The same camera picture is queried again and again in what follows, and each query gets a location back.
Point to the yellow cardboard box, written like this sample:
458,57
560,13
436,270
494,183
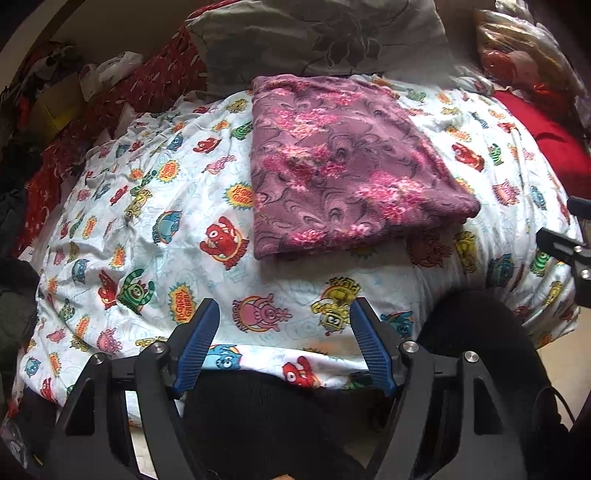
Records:
55,110

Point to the clear bag with orange contents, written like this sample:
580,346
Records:
521,55

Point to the white plastic bag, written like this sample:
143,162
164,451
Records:
111,69

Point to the person's black pants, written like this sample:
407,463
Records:
258,424

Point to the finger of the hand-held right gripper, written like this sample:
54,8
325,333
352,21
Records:
561,247
581,206

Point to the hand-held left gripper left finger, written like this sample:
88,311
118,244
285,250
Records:
198,344

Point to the pile of mixed patterned clothes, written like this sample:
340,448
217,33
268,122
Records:
46,64

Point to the cartoon printed bed sheet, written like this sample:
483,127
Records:
184,249

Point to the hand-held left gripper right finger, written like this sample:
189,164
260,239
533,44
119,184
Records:
371,348

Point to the purple floral shirt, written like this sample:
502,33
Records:
341,175

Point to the plain red cloth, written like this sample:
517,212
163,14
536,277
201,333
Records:
554,138

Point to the red patterned blanket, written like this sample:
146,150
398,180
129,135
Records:
152,87

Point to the dark clothes pile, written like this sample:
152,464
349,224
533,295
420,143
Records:
18,295

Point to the grey floral pillow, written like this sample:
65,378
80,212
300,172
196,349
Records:
300,37

